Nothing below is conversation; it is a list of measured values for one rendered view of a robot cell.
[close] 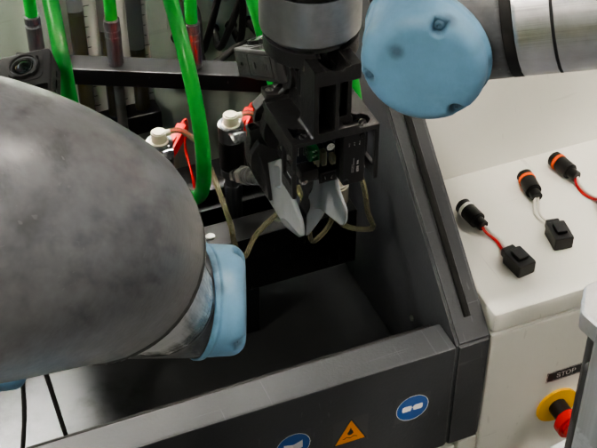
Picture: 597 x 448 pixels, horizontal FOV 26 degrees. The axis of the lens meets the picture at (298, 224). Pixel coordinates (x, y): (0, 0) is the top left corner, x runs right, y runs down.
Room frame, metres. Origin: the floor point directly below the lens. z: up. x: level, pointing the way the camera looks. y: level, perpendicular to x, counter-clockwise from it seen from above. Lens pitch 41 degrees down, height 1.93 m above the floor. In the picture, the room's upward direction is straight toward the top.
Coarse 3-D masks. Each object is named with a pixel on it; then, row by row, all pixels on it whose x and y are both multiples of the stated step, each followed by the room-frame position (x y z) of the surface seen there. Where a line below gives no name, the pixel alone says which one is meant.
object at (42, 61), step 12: (0, 60) 0.87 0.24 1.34; (12, 60) 0.86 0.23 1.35; (24, 60) 0.86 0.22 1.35; (36, 60) 0.86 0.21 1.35; (48, 60) 0.86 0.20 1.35; (0, 72) 0.86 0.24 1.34; (12, 72) 0.85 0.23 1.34; (24, 72) 0.85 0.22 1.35; (36, 72) 0.85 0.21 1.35; (48, 72) 0.85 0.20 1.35; (36, 84) 0.84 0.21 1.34; (48, 84) 0.84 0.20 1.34
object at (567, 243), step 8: (520, 176) 1.15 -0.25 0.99; (528, 176) 1.15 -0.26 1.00; (520, 184) 1.15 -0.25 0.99; (528, 184) 1.14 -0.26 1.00; (536, 184) 1.13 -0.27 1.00; (528, 192) 1.13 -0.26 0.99; (536, 192) 1.12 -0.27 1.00; (536, 200) 1.12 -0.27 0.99; (536, 216) 1.10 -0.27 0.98; (552, 224) 1.07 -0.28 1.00; (560, 224) 1.06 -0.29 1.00; (552, 232) 1.05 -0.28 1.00; (560, 232) 1.05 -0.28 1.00; (568, 232) 1.05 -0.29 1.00; (552, 240) 1.05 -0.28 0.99; (560, 240) 1.04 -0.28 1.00; (568, 240) 1.04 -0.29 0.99; (560, 248) 1.04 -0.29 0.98; (568, 248) 1.05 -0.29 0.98
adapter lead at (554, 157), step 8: (552, 160) 1.18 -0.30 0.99; (560, 160) 1.18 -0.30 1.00; (568, 160) 1.18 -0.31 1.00; (560, 168) 1.17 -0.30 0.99; (568, 168) 1.17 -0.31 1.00; (576, 168) 1.17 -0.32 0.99; (568, 176) 1.16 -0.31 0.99; (576, 176) 1.16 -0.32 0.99; (576, 184) 1.15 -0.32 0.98; (584, 192) 1.14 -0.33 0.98
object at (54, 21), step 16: (32, 0) 1.23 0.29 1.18; (48, 0) 0.93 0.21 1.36; (32, 16) 1.23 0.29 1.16; (48, 16) 0.92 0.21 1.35; (48, 32) 0.92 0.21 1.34; (64, 32) 0.92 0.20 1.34; (64, 48) 0.90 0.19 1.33; (64, 64) 0.90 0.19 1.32; (64, 80) 0.89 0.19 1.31; (64, 96) 0.88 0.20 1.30
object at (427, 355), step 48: (432, 336) 0.94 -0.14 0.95; (240, 384) 0.88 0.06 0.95; (288, 384) 0.88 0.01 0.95; (336, 384) 0.88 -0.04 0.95; (384, 384) 0.89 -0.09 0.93; (432, 384) 0.92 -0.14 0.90; (96, 432) 0.81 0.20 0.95; (144, 432) 0.81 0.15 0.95; (192, 432) 0.82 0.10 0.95; (240, 432) 0.83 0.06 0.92; (288, 432) 0.85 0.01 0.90; (384, 432) 0.90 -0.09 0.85; (432, 432) 0.92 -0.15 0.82
